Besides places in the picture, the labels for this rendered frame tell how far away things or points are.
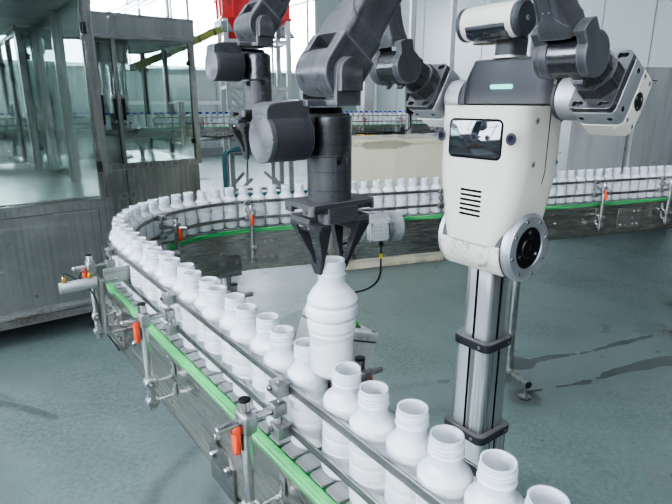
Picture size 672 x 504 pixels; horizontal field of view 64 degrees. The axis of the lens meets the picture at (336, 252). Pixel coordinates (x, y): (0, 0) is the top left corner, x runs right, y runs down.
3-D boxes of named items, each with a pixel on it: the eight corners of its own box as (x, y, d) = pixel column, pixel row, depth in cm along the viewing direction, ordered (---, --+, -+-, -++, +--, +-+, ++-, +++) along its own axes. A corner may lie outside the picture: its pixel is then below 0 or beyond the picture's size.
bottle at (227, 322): (261, 378, 101) (257, 296, 96) (233, 388, 97) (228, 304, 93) (245, 366, 105) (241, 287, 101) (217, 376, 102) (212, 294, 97)
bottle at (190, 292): (214, 348, 113) (209, 274, 108) (185, 353, 111) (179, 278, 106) (209, 337, 118) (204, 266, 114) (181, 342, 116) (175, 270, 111)
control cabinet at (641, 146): (636, 217, 717) (660, 67, 665) (669, 225, 672) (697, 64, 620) (588, 221, 692) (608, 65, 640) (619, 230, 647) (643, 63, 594)
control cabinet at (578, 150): (582, 222, 690) (603, 65, 637) (613, 230, 644) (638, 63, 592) (530, 226, 664) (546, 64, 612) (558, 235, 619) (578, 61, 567)
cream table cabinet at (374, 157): (417, 244, 580) (422, 134, 548) (446, 260, 523) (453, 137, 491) (320, 253, 546) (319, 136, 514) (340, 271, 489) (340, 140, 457)
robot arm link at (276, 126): (364, 56, 62) (321, 59, 68) (277, 51, 55) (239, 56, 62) (363, 160, 65) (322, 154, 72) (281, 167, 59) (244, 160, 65)
